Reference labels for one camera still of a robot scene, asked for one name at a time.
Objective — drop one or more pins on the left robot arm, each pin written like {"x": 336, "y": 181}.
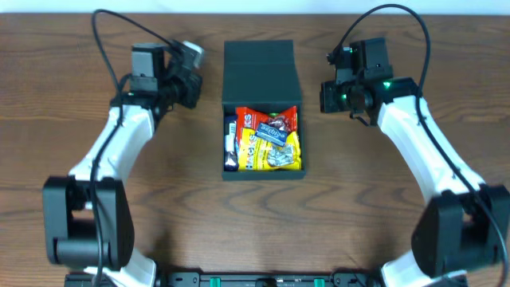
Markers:
{"x": 88, "y": 224}

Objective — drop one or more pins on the red Hacks candy bag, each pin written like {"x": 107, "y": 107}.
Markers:
{"x": 249, "y": 118}

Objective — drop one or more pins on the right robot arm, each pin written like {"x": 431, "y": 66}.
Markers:
{"x": 465, "y": 222}

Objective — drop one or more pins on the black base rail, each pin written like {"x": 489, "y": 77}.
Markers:
{"x": 264, "y": 280}

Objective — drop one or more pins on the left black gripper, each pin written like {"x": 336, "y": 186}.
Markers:
{"x": 191, "y": 91}

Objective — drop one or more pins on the yellow Hacks candy bag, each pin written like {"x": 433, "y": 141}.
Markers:
{"x": 256, "y": 154}

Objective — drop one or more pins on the dark green open box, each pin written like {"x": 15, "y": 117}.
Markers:
{"x": 261, "y": 75}

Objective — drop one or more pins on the dark purple cookie bar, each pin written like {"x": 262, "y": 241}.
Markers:
{"x": 230, "y": 144}

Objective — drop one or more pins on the blue Eclipse gum pack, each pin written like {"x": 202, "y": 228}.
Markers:
{"x": 271, "y": 134}

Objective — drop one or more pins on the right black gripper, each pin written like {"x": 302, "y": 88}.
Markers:
{"x": 329, "y": 98}

